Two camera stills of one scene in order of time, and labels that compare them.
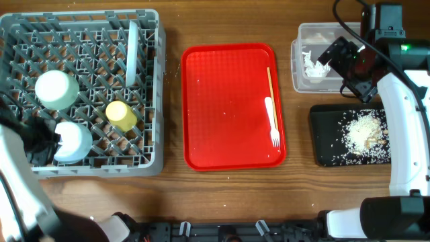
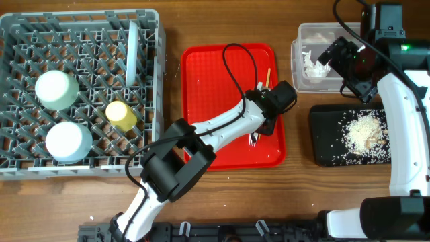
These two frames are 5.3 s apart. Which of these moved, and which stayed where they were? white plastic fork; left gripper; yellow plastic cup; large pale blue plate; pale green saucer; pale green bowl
Moved: left gripper; white plastic fork
Stayed: yellow plastic cup; pale green saucer; pale green bowl; large pale blue plate
